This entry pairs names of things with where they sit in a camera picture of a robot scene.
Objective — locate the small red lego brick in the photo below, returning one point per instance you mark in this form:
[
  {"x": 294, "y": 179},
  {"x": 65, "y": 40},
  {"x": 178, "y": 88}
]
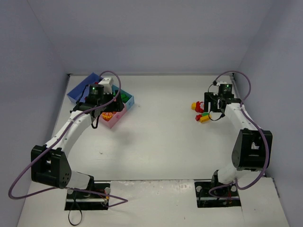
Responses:
[{"x": 198, "y": 117}]

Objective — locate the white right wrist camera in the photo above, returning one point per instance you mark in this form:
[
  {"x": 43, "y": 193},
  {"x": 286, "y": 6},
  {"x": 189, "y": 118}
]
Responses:
[{"x": 218, "y": 83}]

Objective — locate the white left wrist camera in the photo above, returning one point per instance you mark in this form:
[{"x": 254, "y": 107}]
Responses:
[{"x": 107, "y": 83}]

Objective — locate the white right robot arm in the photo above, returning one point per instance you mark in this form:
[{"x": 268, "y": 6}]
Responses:
[{"x": 252, "y": 148}]

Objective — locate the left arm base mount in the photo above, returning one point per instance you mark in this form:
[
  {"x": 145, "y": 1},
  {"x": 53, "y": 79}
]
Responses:
[{"x": 85, "y": 201}]

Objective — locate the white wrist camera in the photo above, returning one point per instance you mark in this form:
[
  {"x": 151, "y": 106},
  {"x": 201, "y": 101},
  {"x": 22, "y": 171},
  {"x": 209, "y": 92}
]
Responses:
[
  {"x": 107, "y": 83},
  {"x": 218, "y": 83}
]

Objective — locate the light blue container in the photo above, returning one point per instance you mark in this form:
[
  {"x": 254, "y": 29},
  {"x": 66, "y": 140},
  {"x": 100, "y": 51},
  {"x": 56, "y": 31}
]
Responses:
[{"x": 128, "y": 103}]

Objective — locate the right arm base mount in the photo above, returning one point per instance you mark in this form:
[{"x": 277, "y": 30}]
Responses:
[{"x": 218, "y": 198}]

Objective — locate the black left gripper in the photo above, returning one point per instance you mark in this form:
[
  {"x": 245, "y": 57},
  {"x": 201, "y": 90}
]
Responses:
[{"x": 117, "y": 104}]

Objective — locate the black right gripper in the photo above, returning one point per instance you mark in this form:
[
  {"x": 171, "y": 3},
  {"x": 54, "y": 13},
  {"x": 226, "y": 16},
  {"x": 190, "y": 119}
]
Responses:
[{"x": 208, "y": 101}]

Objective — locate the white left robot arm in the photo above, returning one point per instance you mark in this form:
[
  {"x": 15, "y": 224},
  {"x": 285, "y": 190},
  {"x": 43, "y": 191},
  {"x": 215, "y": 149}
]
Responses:
[{"x": 50, "y": 161}]

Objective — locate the pink container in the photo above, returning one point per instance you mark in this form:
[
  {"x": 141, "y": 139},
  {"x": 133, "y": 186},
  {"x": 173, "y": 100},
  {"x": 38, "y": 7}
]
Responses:
[{"x": 117, "y": 116}]

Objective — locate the dark blue container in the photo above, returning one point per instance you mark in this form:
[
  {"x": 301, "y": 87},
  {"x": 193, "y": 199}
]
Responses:
[{"x": 81, "y": 89}]

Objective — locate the small yellow lego brick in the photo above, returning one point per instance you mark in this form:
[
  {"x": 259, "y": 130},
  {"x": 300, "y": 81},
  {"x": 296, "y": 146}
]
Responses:
[{"x": 193, "y": 106}]

